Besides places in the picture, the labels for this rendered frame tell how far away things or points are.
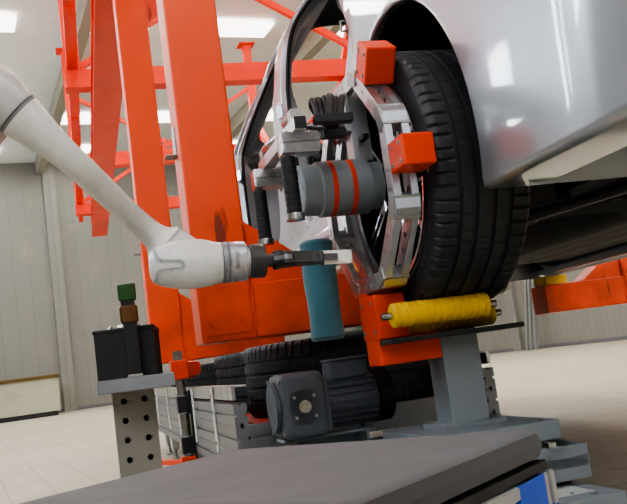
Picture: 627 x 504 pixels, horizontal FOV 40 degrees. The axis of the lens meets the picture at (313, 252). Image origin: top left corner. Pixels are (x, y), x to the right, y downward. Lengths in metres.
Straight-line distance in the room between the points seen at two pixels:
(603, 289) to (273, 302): 3.06
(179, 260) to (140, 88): 2.90
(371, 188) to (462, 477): 1.47
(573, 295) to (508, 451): 4.38
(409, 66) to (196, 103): 0.80
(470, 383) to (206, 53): 1.25
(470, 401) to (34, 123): 1.19
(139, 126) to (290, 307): 2.26
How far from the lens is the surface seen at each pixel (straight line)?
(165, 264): 1.82
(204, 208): 2.53
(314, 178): 2.09
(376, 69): 2.06
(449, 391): 2.15
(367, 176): 2.12
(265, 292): 2.52
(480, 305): 2.08
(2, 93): 1.83
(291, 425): 2.30
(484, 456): 0.75
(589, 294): 5.21
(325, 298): 2.19
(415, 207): 1.92
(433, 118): 1.94
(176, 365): 3.68
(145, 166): 4.53
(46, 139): 1.83
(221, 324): 2.48
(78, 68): 8.49
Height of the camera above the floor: 0.43
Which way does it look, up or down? 7 degrees up
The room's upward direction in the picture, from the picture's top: 8 degrees counter-clockwise
